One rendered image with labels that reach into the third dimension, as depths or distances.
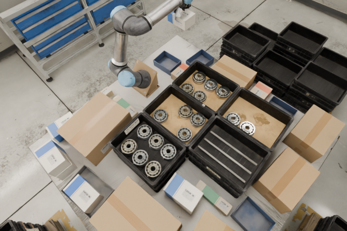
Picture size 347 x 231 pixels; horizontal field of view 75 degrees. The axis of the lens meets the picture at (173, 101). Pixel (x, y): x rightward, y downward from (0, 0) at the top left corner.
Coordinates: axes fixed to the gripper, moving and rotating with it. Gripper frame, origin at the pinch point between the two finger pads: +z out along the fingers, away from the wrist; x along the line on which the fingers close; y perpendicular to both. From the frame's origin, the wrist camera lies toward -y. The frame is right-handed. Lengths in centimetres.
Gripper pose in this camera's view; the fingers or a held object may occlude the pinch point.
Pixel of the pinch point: (180, 15)
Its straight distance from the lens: 190.1
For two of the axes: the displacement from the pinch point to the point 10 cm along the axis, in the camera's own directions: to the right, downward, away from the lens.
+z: 0.4, 5.3, 8.5
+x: 6.9, -6.2, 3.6
